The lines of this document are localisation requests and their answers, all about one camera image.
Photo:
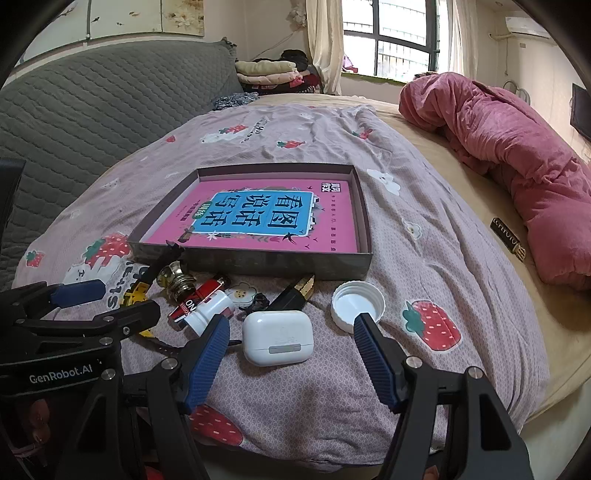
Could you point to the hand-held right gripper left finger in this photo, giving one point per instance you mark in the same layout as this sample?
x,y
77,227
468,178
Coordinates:
x,y
207,355

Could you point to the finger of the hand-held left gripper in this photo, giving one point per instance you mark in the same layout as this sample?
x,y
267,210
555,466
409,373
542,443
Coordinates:
x,y
134,316
78,291

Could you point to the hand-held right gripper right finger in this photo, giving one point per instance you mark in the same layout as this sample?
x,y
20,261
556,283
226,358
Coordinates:
x,y
376,364

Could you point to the gold metal knob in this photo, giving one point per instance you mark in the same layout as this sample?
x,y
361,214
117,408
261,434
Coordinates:
x,y
178,281

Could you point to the black yellow wrist watch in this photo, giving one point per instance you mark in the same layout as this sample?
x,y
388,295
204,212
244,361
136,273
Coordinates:
x,y
159,265

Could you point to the red lighter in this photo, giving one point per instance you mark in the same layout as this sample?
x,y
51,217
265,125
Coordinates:
x,y
203,293

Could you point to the white ribbed jar lid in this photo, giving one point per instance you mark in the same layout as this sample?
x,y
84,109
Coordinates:
x,y
355,300

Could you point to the white earbuds case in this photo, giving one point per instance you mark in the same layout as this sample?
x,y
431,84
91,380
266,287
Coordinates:
x,y
277,334

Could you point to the small black clip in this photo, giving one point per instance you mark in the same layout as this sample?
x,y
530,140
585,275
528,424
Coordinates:
x,y
258,303

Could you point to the black gold pointed case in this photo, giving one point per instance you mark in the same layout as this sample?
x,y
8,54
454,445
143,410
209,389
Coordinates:
x,y
288,297

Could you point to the grey cardboard box tray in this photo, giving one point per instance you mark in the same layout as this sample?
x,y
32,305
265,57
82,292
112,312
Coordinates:
x,y
277,265

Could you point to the person's left hand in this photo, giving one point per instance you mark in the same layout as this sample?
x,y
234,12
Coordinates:
x,y
37,417

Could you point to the pink strawberry print bedsheet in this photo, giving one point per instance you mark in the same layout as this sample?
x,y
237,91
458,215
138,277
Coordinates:
x,y
438,258

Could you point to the pink book with blue label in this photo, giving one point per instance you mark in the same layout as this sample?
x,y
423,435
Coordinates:
x,y
332,221

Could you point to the grey quilted headboard cover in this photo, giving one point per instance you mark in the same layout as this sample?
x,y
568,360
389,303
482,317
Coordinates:
x,y
92,115

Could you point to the black gold labelled bar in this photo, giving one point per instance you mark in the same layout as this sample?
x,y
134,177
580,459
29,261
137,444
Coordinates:
x,y
507,236

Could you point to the dark patterned cloth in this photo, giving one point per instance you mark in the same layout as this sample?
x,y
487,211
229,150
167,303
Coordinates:
x,y
235,100

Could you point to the pink quilt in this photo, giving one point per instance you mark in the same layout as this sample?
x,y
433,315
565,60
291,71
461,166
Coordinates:
x,y
517,138

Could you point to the stack of folded clothes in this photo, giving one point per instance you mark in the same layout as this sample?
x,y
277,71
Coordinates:
x,y
272,71

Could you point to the dark framed window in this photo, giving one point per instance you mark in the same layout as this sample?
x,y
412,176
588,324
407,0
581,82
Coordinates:
x,y
397,41

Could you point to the cream curtain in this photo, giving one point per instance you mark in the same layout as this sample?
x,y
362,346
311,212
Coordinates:
x,y
325,41
464,41

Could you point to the white air conditioner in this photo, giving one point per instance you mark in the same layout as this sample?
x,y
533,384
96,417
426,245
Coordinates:
x,y
526,25

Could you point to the floral wall painting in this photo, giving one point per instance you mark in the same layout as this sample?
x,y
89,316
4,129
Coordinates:
x,y
115,23

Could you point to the white metal rail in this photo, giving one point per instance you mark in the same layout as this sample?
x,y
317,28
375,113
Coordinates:
x,y
519,87

